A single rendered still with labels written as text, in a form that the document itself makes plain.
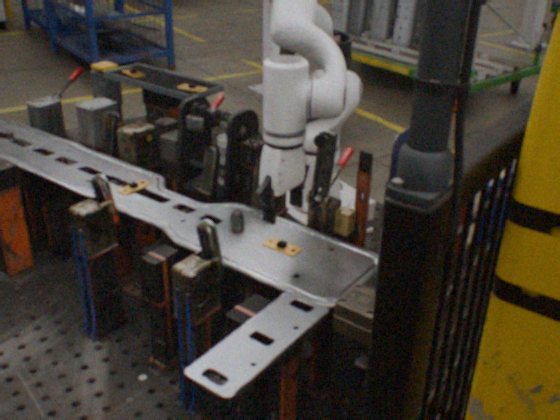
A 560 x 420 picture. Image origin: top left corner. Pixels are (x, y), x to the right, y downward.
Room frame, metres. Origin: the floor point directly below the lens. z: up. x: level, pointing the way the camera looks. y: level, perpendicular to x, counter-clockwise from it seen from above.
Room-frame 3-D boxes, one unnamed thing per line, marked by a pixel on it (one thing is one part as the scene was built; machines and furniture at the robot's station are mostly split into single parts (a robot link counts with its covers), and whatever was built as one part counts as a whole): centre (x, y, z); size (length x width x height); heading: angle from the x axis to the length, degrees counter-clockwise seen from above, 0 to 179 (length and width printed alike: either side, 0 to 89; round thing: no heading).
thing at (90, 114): (1.78, 0.54, 0.90); 0.13 x 0.10 x 0.41; 144
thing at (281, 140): (1.18, -0.01, 1.26); 0.09 x 0.08 x 0.03; 144
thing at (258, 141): (1.49, 0.06, 0.91); 0.07 x 0.05 x 0.42; 144
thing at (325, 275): (1.46, 0.39, 1.00); 1.38 x 0.22 x 0.02; 54
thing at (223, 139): (1.56, 0.17, 0.94); 0.18 x 0.13 x 0.49; 54
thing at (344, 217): (1.23, -0.14, 0.88); 0.04 x 0.04 x 0.36; 54
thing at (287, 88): (1.18, -0.01, 1.34); 0.09 x 0.08 x 0.13; 85
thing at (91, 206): (1.28, 0.43, 0.87); 0.12 x 0.09 x 0.35; 144
